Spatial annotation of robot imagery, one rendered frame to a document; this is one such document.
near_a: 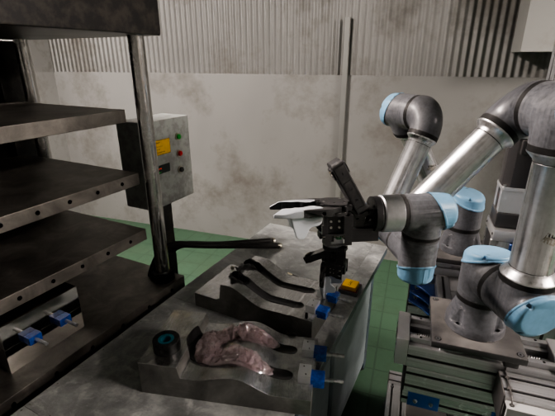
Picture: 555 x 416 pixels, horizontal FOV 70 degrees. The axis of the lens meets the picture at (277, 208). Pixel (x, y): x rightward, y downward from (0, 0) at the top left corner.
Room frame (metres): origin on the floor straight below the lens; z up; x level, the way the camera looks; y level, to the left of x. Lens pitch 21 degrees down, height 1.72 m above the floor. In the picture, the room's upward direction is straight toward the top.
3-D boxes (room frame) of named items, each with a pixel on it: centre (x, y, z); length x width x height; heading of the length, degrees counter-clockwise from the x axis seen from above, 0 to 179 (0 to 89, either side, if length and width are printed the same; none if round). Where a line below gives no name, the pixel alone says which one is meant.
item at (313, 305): (1.17, -0.17, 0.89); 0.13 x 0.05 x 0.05; 63
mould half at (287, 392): (0.99, 0.13, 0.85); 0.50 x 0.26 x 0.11; 80
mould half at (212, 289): (1.34, 0.05, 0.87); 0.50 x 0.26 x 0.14; 63
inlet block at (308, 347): (1.00, -0.14, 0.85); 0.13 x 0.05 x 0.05; 80
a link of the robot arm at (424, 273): (0.76, -0.29, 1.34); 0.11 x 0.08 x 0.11; 7
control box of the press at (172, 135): (1.85, 0.57, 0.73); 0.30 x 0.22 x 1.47; 153
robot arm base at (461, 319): (0.91, -0.54, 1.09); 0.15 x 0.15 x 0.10
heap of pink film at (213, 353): (0.99, 0.13, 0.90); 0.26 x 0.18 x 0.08; 80
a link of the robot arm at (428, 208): (0.74, -0.30, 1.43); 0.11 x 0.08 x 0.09; 97
